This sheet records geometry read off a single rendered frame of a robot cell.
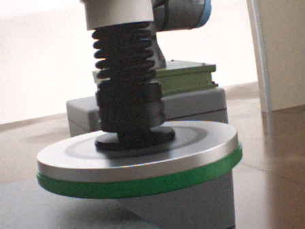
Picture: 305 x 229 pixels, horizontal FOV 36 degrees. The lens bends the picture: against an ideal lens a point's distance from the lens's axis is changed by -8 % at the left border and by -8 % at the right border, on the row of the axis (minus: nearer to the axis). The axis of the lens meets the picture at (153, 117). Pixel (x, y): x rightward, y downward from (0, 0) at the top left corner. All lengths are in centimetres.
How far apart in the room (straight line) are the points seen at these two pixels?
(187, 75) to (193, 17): 22
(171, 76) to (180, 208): 37
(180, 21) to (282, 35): 492
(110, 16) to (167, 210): 98
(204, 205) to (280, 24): 511
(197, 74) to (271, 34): 491
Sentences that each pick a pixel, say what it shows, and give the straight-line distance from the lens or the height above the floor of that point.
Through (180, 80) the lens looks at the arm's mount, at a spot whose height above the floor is 88.
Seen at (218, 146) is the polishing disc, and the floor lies 90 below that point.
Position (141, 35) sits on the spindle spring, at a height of 101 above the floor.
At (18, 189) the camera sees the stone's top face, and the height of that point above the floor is 84.
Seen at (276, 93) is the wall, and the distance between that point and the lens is 633.
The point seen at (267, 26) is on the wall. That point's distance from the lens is 627.
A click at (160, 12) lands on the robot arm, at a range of 147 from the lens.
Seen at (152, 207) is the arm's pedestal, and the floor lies 56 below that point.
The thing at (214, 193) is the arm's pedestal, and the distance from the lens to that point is 144.
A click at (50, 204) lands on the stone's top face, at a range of 53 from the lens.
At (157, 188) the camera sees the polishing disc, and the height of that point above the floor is 88.
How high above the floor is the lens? 100
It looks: 8 degrees down
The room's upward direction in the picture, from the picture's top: 7 degrees counter-clockwise
